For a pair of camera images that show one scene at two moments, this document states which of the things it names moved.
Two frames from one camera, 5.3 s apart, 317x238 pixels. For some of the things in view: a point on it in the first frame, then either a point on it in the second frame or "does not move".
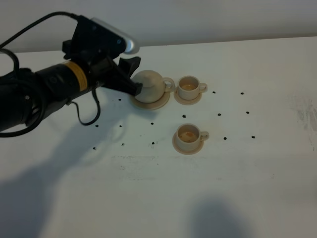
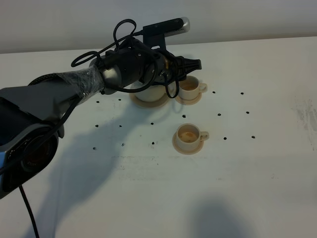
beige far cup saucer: x=185 y=101 does not move
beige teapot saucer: x=162 y=102 does not move
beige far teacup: x=189 y=87 does not move
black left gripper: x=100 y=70 -> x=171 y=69
